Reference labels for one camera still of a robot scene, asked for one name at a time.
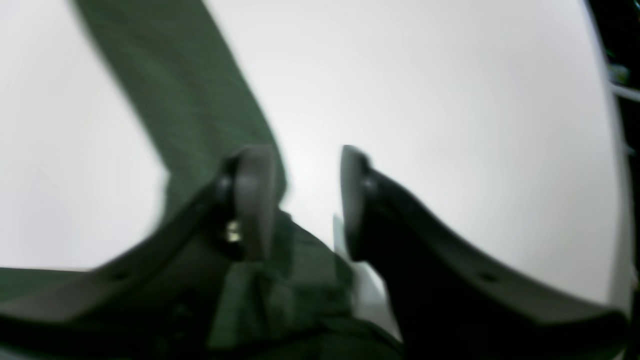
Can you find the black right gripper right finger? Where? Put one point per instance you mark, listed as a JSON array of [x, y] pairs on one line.
[[452, 301]]

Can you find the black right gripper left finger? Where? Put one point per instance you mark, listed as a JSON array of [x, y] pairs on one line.
[[158, 300]]

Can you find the dark green long-sleeve shirt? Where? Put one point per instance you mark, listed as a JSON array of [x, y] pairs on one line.
[[177, 71]]

